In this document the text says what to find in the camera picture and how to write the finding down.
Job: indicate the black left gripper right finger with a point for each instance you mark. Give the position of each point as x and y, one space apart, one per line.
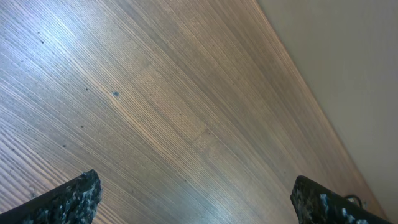
315 204

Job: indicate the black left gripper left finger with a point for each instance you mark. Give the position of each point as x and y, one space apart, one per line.
75 201

